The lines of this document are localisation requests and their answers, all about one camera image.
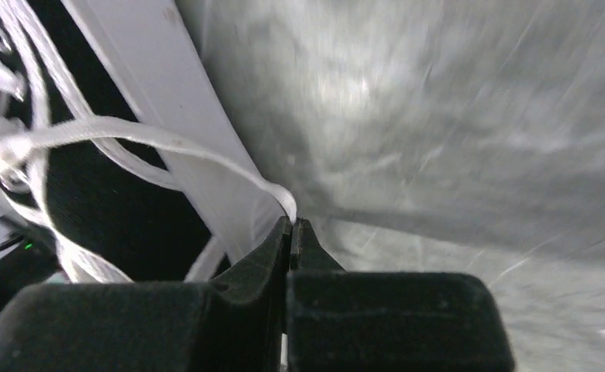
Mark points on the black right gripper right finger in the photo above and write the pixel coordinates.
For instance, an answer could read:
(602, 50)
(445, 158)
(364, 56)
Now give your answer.
(387, 321)

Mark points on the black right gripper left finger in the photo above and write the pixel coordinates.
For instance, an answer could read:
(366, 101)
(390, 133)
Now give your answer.
(231, 323)

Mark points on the black white canvas sneaker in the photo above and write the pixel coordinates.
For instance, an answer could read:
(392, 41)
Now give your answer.
(119, 211)

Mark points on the white shoelace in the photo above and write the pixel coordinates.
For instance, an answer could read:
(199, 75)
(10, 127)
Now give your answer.
(17, 148)

